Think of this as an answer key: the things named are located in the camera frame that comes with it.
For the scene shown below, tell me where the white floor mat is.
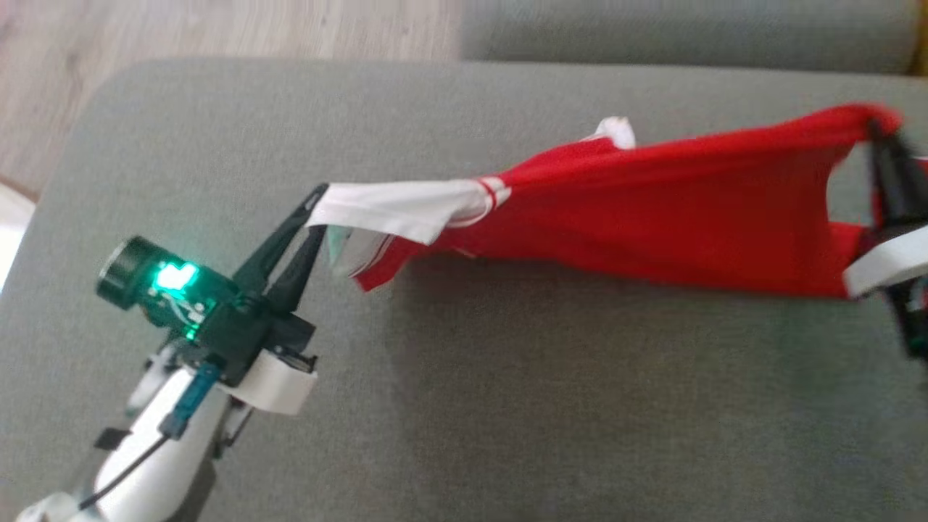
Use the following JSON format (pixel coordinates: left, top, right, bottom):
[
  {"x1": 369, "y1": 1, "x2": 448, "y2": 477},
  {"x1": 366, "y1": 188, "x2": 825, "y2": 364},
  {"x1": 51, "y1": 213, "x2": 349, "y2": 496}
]
[{"x1": 0, "y1": 181, "x2": 37, "y2": 294}]

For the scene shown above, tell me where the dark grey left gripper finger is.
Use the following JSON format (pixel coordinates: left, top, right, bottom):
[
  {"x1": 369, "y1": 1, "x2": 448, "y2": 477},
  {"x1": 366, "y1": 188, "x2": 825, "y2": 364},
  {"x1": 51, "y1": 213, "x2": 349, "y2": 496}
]
[
  {"x1": 268, "y1": 228, "x2": 328, "y2": 315},
  {"x1": 231, "y1": 183, "x2": 331, "y2": 291}
]

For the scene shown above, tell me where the small grey sofa cushion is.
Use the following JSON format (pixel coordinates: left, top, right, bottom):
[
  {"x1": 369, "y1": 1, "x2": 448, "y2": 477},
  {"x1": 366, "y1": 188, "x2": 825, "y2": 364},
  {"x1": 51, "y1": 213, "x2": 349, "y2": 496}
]
[{"x1": 460, "y1": 0, "x2": 921, "y2": 75}]

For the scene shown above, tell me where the large grey sofa seat cushion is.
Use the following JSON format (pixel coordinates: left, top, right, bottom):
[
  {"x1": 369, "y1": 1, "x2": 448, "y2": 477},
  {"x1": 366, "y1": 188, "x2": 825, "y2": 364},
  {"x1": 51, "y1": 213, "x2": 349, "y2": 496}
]
[{"x1": 0, "y1": 58, "x2": 928, "y2": 522}]

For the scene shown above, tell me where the red white sports jersey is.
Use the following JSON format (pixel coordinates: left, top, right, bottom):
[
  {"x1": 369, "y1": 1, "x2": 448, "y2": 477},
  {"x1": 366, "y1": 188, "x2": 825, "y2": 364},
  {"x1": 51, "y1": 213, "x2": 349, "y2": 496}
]
[{"x1": 308, "y1": 104, "x2": 905, "y2": 299}]

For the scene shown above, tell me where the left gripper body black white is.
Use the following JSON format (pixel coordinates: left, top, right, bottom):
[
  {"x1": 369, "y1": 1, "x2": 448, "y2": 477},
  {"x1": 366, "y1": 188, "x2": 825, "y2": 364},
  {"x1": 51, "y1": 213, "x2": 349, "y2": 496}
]
[{"x1": 96, "y1": 235, "x2": 318, "y2": 416}]

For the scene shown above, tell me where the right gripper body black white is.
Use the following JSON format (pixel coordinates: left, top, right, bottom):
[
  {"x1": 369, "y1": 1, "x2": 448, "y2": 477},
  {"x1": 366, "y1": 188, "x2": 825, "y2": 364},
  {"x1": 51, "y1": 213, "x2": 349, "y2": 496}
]
[{"x1": 842, "y1": 225, "x2": 928, "y2": 360}]

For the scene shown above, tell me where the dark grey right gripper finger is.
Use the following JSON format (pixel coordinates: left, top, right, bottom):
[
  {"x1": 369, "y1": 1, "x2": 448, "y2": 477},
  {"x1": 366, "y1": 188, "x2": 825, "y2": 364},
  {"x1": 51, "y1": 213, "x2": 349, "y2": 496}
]
[
  {"x1": 881, "y1": 119, "x2": 928, "y2": 226},
  {"x1": 867, "y1": 119, "x2": 908, "y2": 233}
]

